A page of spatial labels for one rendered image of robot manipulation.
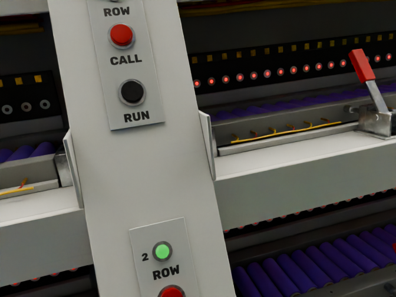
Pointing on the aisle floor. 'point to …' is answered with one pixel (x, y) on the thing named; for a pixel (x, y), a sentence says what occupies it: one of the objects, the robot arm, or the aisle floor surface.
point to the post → (139, 154)
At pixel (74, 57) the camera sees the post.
